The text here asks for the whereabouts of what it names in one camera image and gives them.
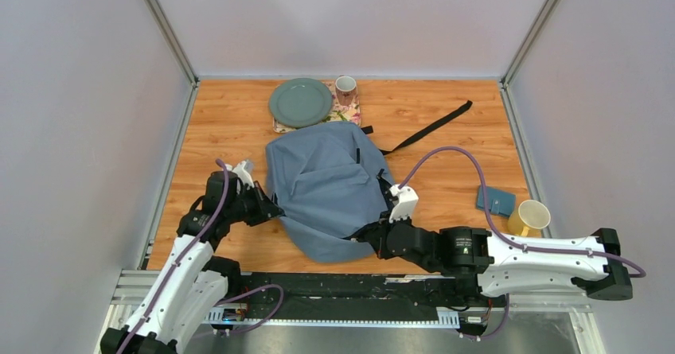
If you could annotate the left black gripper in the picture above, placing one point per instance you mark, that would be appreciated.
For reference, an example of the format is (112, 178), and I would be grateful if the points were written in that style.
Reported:
(265, 208)

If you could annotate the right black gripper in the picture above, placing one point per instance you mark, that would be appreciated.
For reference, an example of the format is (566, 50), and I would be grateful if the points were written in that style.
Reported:
(376, 238)

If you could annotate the blue-grey backpack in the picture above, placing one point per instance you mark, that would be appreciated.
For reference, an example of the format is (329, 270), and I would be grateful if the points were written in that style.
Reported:
(330, 180)

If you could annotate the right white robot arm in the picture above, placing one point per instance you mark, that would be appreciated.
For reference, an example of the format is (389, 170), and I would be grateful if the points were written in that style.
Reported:
(499, 264)

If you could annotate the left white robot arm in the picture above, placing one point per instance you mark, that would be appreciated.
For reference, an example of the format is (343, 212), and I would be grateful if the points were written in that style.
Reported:
(194, 280)

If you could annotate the teal wallet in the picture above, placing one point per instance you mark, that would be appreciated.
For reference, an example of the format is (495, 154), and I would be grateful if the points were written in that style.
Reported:
(499, 202)

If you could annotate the green ceramic plate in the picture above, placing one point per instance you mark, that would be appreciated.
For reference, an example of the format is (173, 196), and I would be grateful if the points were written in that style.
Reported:
(300, 102)

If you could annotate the floral placemat tray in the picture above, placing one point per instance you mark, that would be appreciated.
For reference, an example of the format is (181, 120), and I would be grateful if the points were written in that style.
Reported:
(337, 114)

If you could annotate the yellow mug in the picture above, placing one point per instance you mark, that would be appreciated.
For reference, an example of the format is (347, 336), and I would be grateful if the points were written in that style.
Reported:
(528, 217)

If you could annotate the pink patterned mug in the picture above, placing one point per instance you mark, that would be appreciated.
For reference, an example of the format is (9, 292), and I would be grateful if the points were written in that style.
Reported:
(345, 90)

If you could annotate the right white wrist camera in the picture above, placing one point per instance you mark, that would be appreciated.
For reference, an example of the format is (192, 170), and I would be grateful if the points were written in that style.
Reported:
(404, 200)

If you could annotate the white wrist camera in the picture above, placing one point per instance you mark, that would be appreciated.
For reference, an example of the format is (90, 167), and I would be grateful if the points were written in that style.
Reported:
(243, 170)
(404, 200)

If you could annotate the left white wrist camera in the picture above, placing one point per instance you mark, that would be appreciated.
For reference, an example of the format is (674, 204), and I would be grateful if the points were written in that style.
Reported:
(243, 170)

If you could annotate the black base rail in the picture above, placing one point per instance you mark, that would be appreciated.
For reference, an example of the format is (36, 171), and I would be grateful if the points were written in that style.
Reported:
(369, 300)

